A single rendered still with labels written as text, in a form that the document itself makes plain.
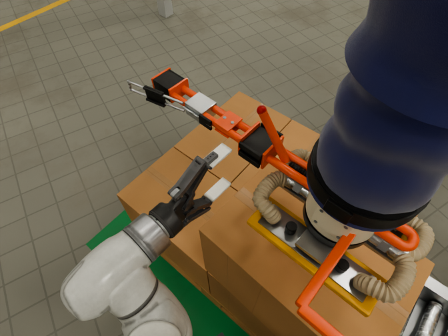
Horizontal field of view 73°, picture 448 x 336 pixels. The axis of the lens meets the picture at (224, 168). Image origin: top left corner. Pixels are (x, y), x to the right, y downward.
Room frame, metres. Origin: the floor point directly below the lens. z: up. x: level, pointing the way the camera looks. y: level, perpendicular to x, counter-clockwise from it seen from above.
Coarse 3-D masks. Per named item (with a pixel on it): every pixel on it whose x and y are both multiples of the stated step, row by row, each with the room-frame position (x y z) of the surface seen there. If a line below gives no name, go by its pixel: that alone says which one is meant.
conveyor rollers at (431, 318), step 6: (414, 306) 0.25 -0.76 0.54; (432, 306) 0.25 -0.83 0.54; (438, 306) 0.25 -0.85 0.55; (426, 312) 0.23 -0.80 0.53; (432, 312) 0.23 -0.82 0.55; (438, 312) 0.23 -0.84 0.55; (408, 318) 0.21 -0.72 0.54; (426, 318) 0.21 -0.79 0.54; (432, 318) 0.21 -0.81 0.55; (438, 318) 0.21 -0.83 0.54; (420, 324) 0.19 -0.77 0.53; (426, 324) 0.19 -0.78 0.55; (432, 324) 0.19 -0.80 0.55; (402, 330) 0.17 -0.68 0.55; (420, 330) 0.17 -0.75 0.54; (426, 330) 0.16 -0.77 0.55; (432, 330) 0.16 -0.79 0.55
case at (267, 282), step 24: (264, 168) 0.64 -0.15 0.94; (240, 192) 0.54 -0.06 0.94; (216, 216) 0.45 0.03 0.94; (240, 216) 0.45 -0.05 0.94; (216, 240) 0.36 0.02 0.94; (240, 240) 0.36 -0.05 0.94; (264, 240) 0.36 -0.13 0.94; (216, 264) 0.35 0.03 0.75; (240, 264) 0.29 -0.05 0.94; (264, 264) 0.29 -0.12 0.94; (288, 264) 0.29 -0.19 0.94; (384, 264) 0.29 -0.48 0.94; (432, 264) 0.29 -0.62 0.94; (240, 288) 0.27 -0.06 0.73; (264, 288) 0.22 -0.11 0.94; (288, 288) 0.22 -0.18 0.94; (264, 312) 0.20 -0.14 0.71; (288, 312) 0.16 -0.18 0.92; (336, 312) 0.16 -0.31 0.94; (384, 312) 0.16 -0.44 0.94; (408, 312) 0.16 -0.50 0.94
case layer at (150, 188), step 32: (288, 128) 1.21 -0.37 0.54; (160, 160) 0.97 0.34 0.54; (192, 160) 0.98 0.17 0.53; (224, 160) 0.97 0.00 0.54; (128, 192) 0.78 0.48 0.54; (160, 192) 0.78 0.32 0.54; (224, 192) 0.78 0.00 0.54; (192, 224) 0.60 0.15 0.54; (192, 256) 0.45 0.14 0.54; (224, 288) 0.32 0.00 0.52; (256, 320) 0.21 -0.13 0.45
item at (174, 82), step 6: (162, 72) 0.77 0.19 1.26; (168, 72) 0.77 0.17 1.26; (174, 72) 0.77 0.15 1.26; (156, 78) 0.74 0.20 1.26; (162, 78) 0.74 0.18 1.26; (168, 78) 0.74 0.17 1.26; (174, 78) 0.74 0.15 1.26; (180, 78) 0.74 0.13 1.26; (186, 78) 0.74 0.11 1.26; (156, 84) 0.73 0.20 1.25; (162, 84) 0.71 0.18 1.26; (168, 84) 0.71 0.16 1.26; (174, 84) 0.71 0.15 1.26; (180, 84) 0.72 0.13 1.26; (186, 84) 0.73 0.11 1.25; (162, 90) 0.71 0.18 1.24; (168, 90) 0.69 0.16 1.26; (174, 90) 0.70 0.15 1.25; (180, 90) 0.71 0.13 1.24
